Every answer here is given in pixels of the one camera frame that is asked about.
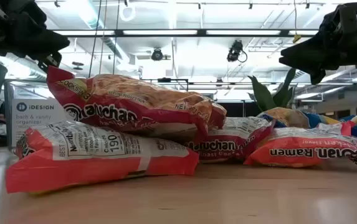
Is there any black overhead camera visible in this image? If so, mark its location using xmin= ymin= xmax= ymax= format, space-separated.
xmin=151 ymin=47 xmax=171 ymax=62

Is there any clear plastic organizer box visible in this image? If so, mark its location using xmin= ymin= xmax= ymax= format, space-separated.
xmin=3 ymin=79 xmax=73 ymax=149

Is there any hanging black cable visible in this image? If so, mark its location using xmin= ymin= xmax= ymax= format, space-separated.
xmin=88 ymin=0 xmax=103 ymax=78

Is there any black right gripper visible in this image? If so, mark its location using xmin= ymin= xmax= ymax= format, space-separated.
xmin=278 ymin=0 xmax=357 ymax=85

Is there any red Maruchan noodle pack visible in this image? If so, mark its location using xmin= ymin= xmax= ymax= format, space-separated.
xmin=148 ymin=116 xmax=274 ymax=164
xmin=46 ymin=65 xmax=228 ymax=138

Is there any black aluminium rig frame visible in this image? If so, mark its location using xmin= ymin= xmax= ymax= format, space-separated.
xmin=50 ymin=29 xmax=321 ymax=39

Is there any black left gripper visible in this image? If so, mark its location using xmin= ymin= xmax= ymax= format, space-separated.
xmin=0 ymin=0 xmax=72 ymax=74

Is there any orange Maruchan noodle pack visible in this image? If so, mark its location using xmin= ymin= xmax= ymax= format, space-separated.
xmin=243 ymin=123 xmax=357 ymax=168
xmin=5 ymin=119 xmax=200 ymax=194

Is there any green succulent plant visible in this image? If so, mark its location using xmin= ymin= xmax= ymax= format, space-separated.
xmin=248 ymin=67 xmax=297 ymax=113

